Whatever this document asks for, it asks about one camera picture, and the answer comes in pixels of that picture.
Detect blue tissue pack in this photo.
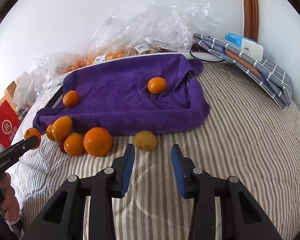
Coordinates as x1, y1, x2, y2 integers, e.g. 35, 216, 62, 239
225, 33, 263, 62

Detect brown door frame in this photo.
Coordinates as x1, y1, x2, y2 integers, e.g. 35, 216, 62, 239
243, 0, 259, 42

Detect yellow-green fruit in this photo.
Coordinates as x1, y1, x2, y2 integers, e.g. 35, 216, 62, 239
133, 131, 157, 152

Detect large orange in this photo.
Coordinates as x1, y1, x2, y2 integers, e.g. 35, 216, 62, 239
83, 127, 113, 157
63, 90, 80, 108

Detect white plate black rim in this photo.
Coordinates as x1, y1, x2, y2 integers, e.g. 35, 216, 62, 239
189, 44, 224, 63

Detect clear plastic fruit bags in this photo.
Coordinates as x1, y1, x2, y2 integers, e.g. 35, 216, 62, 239
37, 0, 216, 81

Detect person's left hand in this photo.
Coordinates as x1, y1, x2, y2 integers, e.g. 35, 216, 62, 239
0, 173, 20, 222

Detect small orange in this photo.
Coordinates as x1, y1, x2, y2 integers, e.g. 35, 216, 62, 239
24, 127, 41, 150
147, 77, 167, 95
46, 124, 56, 141

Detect white plastic bag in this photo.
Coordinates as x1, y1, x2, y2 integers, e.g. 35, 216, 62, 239
13, 70, 44, 109

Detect checked grey cloth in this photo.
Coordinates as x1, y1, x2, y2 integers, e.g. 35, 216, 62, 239
193, 34, 292, 110

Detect small red fruit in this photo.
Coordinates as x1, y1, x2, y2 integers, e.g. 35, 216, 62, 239
58, 140, 66, 154

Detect red paper bag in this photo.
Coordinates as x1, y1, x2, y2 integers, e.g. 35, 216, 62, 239
0, 100, 21, 148

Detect striped quilted table cover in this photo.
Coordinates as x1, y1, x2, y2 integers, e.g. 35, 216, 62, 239
7, 64, 300, 239

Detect purple towel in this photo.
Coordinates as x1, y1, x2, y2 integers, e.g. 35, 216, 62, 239
33, 54, 210, 136

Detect black tray under towel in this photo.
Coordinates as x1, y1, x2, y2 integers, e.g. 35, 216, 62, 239
46, 69, 198, 110

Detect large orange front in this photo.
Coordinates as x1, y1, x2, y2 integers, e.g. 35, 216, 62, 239
83, 127, 113, 157

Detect oval orange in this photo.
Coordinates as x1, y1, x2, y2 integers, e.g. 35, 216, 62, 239
52, 116, 72, 141

